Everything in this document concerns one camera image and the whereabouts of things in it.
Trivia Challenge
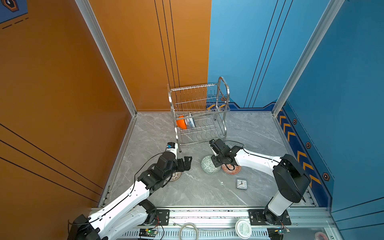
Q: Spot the green patterned bowl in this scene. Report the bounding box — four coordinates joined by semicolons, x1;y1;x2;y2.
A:
201;156;221;175

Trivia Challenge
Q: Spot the white black lattice bowl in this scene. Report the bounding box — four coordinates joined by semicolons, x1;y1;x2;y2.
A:
167;172;182;182

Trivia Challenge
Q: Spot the small square clock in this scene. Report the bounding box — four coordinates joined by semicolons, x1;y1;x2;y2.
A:
236;178;248;190

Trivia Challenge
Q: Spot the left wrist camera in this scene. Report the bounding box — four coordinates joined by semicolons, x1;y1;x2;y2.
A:
166;142;178;157

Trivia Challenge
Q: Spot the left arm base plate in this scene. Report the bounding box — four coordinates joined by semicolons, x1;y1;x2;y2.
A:
143;209;170;226

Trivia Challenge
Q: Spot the orange bowl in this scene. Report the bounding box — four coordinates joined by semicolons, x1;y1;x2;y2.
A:
176;115;188;130

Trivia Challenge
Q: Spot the green circuit board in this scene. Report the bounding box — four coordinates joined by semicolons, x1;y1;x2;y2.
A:
139;229;159;240

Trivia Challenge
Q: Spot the red patterned bowl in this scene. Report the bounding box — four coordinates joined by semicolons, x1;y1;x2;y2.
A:
222;164;242;175

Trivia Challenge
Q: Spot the right circuit board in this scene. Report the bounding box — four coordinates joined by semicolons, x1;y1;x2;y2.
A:
275;226;290;235

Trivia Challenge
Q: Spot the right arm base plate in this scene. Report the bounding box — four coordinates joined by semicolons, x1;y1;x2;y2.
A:
248;209;292;226

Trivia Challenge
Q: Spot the pink round object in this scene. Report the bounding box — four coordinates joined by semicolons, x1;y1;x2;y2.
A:
314;232;329;240

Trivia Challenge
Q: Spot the blue white floral bowl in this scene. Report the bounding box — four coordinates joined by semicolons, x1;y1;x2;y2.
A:
185;118;196;129

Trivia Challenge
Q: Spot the silver wire dish rack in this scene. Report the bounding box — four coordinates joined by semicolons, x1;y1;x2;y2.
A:
167;77;230;149

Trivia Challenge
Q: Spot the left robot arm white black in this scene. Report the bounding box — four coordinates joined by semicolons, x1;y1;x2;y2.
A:
68;151;193;240

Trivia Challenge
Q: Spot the coiled white cable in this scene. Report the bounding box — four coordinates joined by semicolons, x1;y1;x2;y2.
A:
178;222;199;240

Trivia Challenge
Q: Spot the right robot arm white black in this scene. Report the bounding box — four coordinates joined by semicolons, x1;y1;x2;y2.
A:
209;139;312;225

